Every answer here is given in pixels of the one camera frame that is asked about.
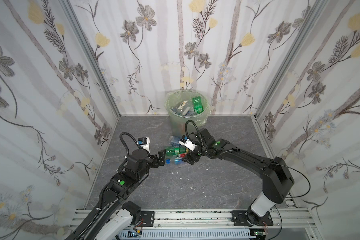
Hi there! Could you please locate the clear bottle light-blue label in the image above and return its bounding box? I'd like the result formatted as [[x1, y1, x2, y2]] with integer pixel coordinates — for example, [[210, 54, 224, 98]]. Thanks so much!
[[169, 136, 182, 147]]

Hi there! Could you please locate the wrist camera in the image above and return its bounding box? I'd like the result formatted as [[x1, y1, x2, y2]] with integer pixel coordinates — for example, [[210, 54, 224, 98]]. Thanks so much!
[[179, 135, 197, 152], [137, 137, 150, 152]]

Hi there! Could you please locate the Fiji water bottle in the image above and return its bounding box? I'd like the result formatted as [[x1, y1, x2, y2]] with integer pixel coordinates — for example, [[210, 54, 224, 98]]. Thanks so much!
[[166, 153, 187, 165]]

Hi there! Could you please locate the white slotted cable duct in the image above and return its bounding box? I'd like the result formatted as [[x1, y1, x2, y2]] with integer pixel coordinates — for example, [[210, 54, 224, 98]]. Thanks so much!
[[117, 229, 257, 240]]

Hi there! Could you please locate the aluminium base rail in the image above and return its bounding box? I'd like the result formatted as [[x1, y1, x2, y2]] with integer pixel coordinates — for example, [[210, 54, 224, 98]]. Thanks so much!
[[69, 209, 314, 230]]

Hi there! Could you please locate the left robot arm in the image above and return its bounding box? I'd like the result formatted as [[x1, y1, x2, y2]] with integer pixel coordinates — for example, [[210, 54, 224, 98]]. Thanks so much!
[[66, 132, 166, 240]]

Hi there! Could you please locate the green bottle yellow cap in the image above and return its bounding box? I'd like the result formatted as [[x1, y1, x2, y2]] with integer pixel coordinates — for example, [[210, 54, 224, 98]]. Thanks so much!
[[166, 146, 188, 157], [192, 96, 204, 114]]

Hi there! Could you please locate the clear square bottle white cap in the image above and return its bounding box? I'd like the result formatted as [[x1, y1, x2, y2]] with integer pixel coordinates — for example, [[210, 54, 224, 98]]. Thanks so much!
[[176, 101, 191, 116]]

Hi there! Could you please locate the green-lined mesh trash bin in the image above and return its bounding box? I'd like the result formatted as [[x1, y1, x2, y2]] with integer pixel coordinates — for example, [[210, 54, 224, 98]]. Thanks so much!
[[164, 90, 211, 137]]

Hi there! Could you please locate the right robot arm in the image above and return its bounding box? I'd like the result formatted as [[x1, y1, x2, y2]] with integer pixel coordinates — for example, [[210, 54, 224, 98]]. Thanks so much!
[[179, 120, 295, 226]]

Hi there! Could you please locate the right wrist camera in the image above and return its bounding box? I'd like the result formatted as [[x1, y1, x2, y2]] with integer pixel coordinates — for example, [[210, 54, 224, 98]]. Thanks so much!
[[179, 135, 197, 152]]

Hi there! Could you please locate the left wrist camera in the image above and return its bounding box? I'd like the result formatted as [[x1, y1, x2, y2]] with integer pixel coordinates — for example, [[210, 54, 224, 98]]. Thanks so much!
[[137, 137, 150, 152]]

